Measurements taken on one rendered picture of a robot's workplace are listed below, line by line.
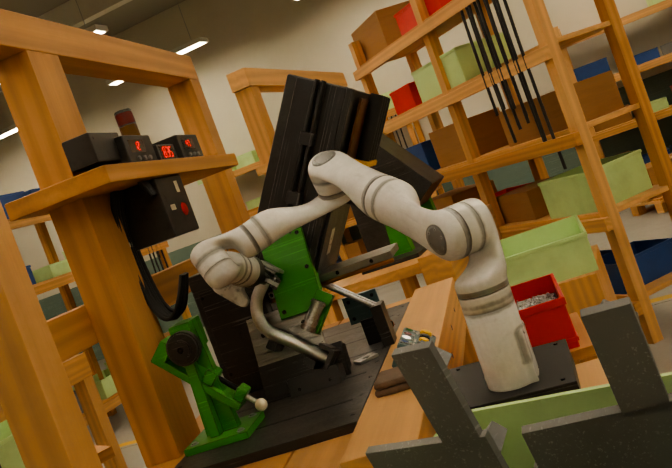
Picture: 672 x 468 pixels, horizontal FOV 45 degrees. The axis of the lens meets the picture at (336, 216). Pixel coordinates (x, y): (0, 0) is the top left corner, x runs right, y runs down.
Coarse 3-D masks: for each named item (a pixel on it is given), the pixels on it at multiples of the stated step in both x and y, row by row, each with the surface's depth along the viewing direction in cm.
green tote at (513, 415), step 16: (608, 384) 107; (528, 400) 112; (544, 400) 111; (560, 400) 110; (576, 400) 109; (592, 400) 108; (608, 400) 107; (480, 416) 116; (496, 416) 115; (512, 416) 113; (528, 416) 112; (544, 416) 111; (560, 416) 110; (512, 432) 114; (512, 448) 114; (528, 448) 113; (512, 464) 115; (528, 464) 114
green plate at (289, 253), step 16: (288, 240) 200; (304, 240) 198; (272, 256) 200; (288, 256) 199; (304, 256) 198; (288, 272) 198; (304, 272) 197; (288, 288) 198; (304, 288) 197; (320, 288) 202; (288, 304) 197; (304, 304) 196
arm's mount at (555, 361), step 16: (544, 352) 152; (560, 352) 149; (464, 368) 158; (480, 368) 155; (544, 368) 143; (560, 368) 141; (464, 384) 149; (480, 384) 146; (544, 384) 136; (560, 384) 134; (576, 384) 133; (480, 400) 139; (496, 400) 136; (512, 400) 136
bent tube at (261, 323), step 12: (264, 264) 196; (264, 288) 196; (252, 300) 196; (252, 312) 196; (264, 324) 195; (276, 336) 193; (288, 336) 193; (300, 348) 191; (312, 348) 191; (324, 360) 189
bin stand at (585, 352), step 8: (576, 312) 213; (576, 320) 205; (576, 328) 198; (584, 328) 196; (584, 336) 189; (584, 344) 183; (576, 352) 181; (584, 352) 181; (592, 352) 181; (576, 360) 182; (584, 360) 181
